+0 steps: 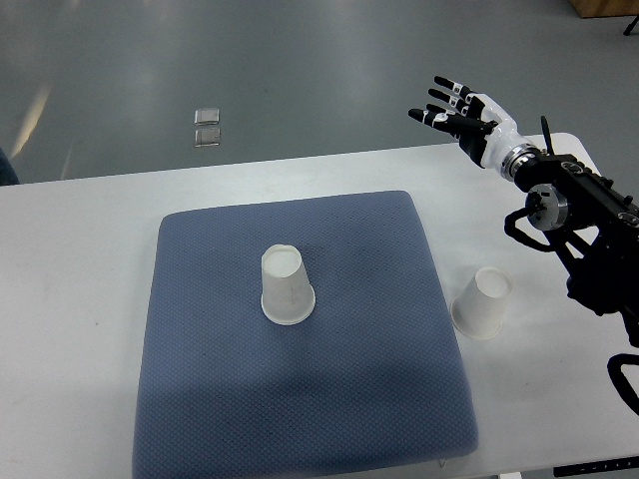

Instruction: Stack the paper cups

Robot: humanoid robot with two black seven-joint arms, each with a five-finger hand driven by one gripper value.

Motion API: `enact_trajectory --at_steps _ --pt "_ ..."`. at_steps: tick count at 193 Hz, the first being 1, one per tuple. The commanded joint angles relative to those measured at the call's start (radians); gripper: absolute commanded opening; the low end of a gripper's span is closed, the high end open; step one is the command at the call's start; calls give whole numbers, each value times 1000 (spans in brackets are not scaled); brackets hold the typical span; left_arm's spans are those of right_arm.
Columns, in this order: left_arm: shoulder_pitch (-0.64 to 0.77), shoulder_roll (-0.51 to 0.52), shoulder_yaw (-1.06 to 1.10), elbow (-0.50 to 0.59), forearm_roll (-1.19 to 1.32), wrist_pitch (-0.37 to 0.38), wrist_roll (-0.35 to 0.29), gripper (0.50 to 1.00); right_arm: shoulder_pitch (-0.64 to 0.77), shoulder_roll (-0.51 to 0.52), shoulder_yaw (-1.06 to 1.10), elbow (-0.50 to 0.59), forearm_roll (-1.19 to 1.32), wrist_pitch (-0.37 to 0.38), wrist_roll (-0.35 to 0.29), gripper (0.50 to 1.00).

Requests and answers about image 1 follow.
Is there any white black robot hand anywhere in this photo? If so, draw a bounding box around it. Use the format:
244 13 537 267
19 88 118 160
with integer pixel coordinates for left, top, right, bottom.
408 76 523 169

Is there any white paper cup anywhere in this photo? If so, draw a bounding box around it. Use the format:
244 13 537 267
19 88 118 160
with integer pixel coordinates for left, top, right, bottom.
261 244 316 326
450 266 513 340

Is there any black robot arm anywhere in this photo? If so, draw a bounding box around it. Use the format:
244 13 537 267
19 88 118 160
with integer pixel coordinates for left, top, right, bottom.
408 77 638 346

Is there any wooden furniture corner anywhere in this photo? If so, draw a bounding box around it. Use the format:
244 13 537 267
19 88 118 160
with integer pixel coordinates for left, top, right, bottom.
569 0 639 19

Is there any upper floor metal plate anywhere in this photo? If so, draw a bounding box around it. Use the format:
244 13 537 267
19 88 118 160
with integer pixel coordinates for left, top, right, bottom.
194 107 220 125

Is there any blue fabric cushion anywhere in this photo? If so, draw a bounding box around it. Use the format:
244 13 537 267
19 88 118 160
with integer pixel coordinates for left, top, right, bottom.
133 191 478 478

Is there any black table control panel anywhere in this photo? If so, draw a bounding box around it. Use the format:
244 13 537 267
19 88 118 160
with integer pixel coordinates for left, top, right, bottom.
553 457 638 478

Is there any blue chair edge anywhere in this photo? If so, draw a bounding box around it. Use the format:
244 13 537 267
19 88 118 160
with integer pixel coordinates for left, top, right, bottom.
0 149 20 187

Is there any black cable loop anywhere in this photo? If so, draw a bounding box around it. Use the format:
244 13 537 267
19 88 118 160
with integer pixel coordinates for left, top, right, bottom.
606 352 639 418

